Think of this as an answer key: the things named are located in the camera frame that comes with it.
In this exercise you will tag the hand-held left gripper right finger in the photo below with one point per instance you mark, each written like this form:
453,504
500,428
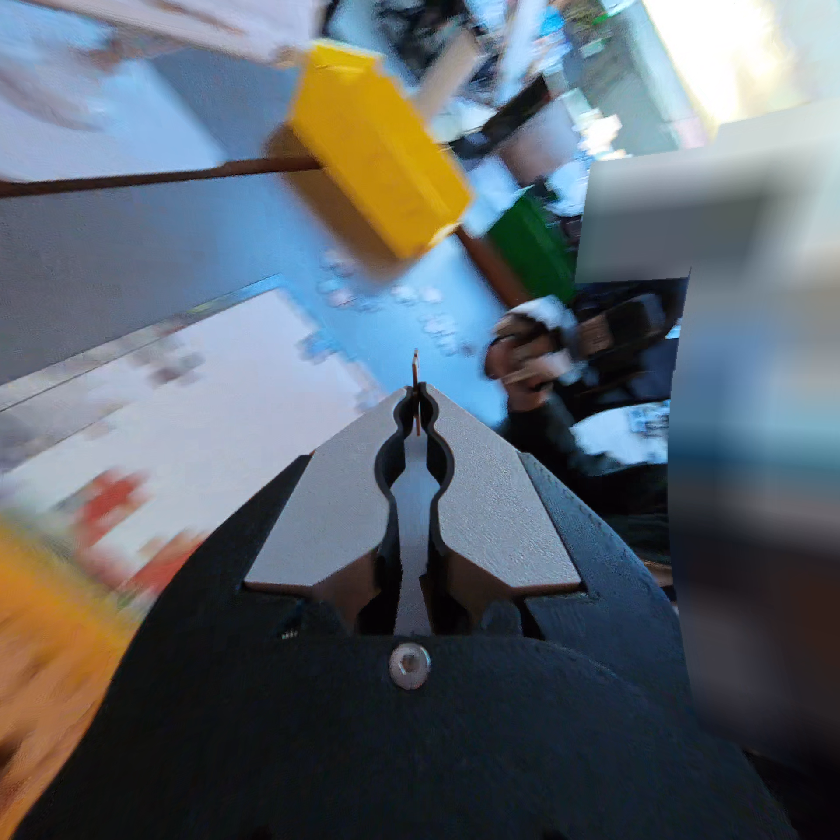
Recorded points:
499,525

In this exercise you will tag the person's right forearm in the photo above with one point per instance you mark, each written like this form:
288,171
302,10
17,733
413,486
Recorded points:
551,439

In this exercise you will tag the person's right hand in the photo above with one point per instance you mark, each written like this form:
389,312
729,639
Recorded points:
525,371

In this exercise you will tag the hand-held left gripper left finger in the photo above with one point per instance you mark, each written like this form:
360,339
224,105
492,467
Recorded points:
328,518

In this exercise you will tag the green plastic bin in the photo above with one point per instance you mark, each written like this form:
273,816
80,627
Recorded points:
531,249

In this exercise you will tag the white puzzle board printed frame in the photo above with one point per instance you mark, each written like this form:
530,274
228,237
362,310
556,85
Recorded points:
197,426

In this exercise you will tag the cardboard puzzle piece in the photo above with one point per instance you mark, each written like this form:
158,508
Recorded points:
415,394

